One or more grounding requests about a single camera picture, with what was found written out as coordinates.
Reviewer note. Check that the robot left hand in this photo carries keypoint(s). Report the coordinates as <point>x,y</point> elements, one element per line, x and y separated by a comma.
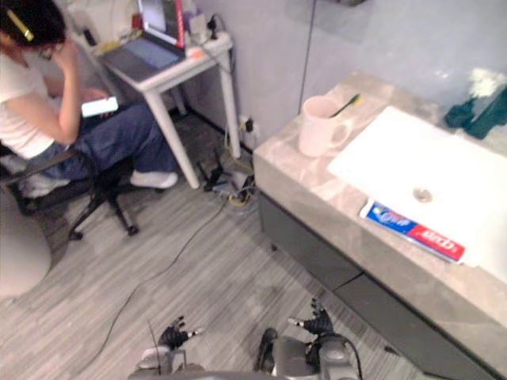
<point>174,336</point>

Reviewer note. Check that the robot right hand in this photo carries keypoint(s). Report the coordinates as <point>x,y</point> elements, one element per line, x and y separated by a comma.
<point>319,322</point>

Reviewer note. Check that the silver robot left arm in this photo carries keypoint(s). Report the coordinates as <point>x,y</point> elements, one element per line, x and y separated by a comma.
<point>162,362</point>

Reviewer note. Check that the silver robot leg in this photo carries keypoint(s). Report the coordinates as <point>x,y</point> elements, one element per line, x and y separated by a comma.
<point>293,354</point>

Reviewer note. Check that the dark robot foot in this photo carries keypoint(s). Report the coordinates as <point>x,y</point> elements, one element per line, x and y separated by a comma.
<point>266,350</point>

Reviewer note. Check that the grey marble vanity cabinet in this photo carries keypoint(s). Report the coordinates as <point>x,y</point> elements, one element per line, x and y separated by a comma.
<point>309,245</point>

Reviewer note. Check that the blue red toothpaste box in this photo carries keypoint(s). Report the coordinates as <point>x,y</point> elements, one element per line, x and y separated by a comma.
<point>412,231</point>

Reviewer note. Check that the grey power strip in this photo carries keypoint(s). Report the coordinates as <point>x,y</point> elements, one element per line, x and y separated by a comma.
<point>237,186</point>

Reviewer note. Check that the silver sink drain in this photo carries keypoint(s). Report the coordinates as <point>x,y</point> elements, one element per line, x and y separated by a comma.
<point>422,194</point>

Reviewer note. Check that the black office chair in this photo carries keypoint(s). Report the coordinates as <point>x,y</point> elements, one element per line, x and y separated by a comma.
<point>107,186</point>

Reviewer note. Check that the grey round seat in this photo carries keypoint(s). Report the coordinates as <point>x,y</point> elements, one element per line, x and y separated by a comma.
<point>20,253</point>

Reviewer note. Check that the white sink basin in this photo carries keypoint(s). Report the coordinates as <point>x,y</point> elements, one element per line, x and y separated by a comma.
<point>396,158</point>

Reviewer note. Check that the pale pink mug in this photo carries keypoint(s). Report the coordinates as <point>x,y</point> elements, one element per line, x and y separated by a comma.
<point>317,134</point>

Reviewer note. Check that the green toothbrush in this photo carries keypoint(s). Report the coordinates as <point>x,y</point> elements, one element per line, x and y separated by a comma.
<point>346,106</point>

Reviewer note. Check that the lit smartphone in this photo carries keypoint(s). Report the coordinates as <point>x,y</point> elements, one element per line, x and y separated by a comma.
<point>100,107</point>

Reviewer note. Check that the white desk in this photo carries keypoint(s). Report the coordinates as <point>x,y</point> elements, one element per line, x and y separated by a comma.
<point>158,85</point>

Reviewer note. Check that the dark green cloth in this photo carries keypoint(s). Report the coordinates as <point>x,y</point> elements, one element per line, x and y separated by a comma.
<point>479,116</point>

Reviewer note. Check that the person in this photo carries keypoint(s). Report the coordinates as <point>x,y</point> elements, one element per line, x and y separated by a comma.
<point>24,107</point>

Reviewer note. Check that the grey laptop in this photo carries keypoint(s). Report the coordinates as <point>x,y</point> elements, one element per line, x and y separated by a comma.
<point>138,59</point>

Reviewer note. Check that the small orange object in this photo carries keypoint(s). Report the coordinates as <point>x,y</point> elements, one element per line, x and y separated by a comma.
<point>195,52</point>

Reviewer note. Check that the white fluffy cloth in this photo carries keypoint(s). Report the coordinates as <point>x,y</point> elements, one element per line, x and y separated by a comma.
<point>485,81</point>

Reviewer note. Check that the white power adapter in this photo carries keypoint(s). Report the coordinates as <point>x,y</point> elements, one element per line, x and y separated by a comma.
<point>198,28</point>

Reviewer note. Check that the black plug charger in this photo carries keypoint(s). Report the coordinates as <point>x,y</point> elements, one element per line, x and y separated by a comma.
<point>214,27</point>

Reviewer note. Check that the red and black box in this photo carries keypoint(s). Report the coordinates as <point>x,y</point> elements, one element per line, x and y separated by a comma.
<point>176,21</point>

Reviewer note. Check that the white wall socket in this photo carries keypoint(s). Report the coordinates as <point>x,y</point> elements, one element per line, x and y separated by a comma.
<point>248,124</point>

